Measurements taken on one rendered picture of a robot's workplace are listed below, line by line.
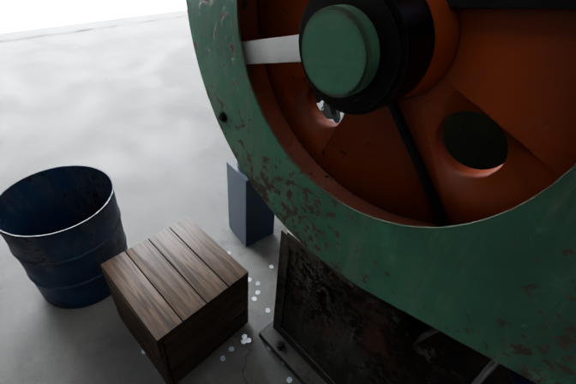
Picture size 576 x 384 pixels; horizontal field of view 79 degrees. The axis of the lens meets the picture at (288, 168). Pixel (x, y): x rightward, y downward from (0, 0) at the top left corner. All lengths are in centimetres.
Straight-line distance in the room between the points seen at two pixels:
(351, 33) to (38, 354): 168
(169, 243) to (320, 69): 119
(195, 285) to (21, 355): 77
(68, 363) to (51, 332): 17
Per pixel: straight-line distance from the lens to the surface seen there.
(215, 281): 137
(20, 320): 195
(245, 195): 166
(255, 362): 160
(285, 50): 59
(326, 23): 42
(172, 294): 136
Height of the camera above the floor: 146
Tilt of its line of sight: 37 degrees down
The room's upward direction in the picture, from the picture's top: 5 degrees clockwise
